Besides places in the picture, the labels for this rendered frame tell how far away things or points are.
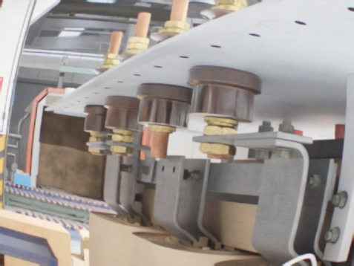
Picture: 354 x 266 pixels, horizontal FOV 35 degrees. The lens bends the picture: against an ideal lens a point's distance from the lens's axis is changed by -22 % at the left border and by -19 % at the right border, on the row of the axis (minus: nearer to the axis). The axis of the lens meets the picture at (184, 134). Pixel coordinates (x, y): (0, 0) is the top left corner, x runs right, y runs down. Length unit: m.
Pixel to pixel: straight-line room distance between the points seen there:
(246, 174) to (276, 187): 0.22
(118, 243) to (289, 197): 0.79
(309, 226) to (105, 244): 0.83
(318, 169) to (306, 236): 0.09
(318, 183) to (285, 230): 0.08
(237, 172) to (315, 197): 0.30
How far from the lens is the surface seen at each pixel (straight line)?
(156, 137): 1.22
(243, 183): 1.05
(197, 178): 1.21
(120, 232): 1.51
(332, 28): 0.59
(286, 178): 0.81
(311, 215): 0.82
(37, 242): 2.12
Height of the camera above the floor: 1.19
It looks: 4 degrees up
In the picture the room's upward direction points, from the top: 7 degrees clockwise
